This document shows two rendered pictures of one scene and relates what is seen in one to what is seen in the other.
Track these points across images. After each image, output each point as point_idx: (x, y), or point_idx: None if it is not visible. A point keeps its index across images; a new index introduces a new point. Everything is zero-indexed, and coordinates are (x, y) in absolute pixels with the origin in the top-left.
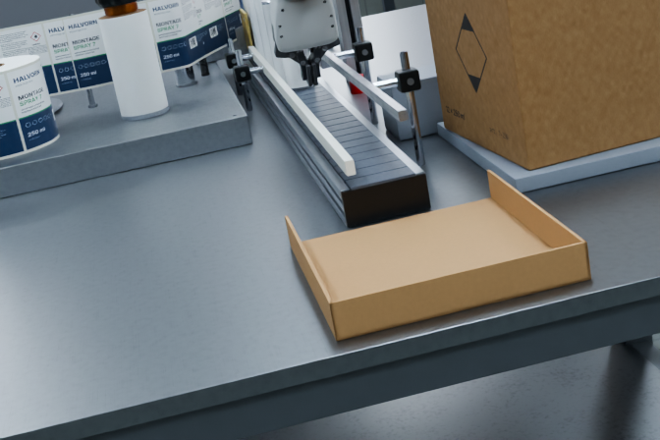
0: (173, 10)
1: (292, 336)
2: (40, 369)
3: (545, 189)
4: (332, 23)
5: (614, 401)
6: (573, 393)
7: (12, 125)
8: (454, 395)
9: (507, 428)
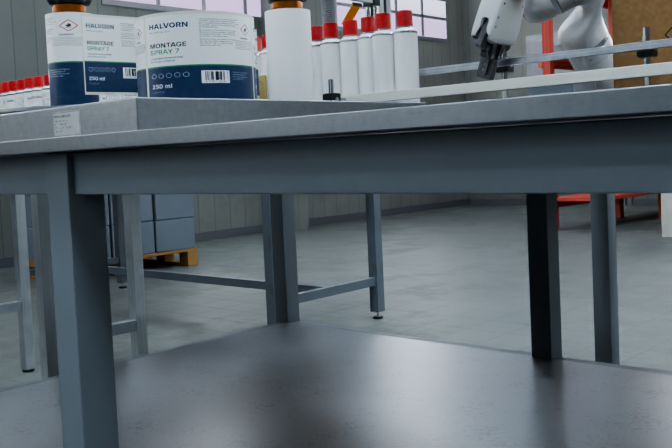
0: (255, 43)
1: None
2: None
3: None
4: (519, 27)
5: (603, 380)
6: (567, 381)
7: (250, 70)
8: (482, 394)
9: (561, 401)
